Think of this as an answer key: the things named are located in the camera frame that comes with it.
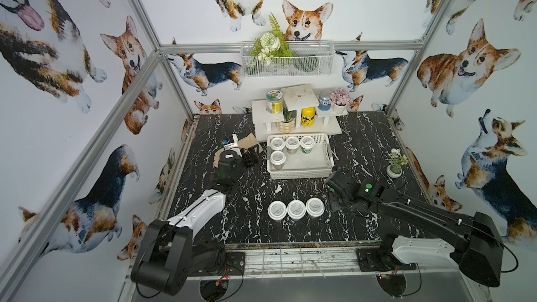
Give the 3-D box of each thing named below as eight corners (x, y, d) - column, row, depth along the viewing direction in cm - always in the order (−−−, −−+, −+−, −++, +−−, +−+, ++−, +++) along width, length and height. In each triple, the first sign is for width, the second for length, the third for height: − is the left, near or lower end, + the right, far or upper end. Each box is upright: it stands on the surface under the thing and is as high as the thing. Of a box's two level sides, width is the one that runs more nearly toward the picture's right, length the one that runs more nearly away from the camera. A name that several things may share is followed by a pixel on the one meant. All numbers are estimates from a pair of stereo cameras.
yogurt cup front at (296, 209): (290, 225, 85) (291, 219, 79) (285, 209, 89) (285, 202, 83) (306, 219, 86) (308, 213, 80) (300, 204, 90) (301, 197, 84)
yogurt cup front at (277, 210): (266, 216, 87) (264, 209, 81) (276, 204, 90) (276, 197, 84) (278, 227, 84) (278, 221, 78) (288, 214, 87) (289, 207, 81)
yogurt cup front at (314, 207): (305, 220, 86) (307, 214, 80) (304, 204, 90) (306, 197, 84) (322, 220, 85) (325, 214, 80) (320, 204, 90) (323, 197, 84)
